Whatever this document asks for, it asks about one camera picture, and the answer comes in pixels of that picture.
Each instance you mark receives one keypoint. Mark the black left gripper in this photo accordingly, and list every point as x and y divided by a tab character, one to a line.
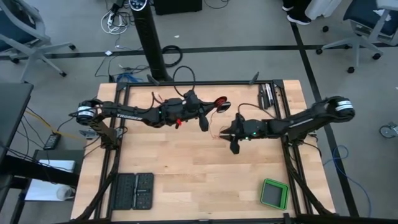
186	109

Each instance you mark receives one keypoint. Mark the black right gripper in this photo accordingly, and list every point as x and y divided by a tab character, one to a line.
245	127

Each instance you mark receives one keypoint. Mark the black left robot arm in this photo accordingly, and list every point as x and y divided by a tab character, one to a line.
124	112

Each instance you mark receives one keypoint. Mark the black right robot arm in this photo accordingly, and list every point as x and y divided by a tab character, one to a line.
298	123

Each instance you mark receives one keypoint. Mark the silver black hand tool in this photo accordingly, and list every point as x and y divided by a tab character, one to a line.
270	95

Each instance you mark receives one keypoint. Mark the black spring clamp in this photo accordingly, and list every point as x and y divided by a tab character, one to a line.
152	79
254	77

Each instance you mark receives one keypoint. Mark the green square tray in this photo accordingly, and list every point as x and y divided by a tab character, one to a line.
273	194

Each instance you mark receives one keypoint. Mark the black tower fan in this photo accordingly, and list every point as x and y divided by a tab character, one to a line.
149	37

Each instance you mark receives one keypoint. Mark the black box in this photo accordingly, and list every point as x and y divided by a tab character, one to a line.
177	6

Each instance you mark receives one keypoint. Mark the open black bit case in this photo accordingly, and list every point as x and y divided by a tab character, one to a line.
124	191

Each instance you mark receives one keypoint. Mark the small white tag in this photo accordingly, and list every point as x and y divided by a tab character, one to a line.
108	53

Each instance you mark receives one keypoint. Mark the person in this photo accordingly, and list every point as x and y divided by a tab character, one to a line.
297	14

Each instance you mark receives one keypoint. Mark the white power strip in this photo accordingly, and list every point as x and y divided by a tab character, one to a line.
110	19

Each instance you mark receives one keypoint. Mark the black power brick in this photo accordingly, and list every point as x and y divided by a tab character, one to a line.
52	141

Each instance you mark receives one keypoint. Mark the grey caster wheel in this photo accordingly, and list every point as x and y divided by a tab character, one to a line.
388	131

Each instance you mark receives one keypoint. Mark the white flat box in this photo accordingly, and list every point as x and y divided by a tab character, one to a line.
57	165

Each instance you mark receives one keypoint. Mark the clear plastic cup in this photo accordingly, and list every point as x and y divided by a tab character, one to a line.
66	193

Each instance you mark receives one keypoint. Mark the blue white office chair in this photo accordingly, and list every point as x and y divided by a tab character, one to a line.
363	18

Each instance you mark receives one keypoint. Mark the blue grey office chair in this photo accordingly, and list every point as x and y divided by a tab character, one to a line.
34	53

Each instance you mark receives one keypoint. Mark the white paper sheet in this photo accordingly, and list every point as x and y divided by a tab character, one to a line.
40	191

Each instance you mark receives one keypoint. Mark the black desk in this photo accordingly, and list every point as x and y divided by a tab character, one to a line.
12	109

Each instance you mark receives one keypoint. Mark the silver mounting bracket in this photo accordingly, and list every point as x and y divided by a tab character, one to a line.
119	132
88	134

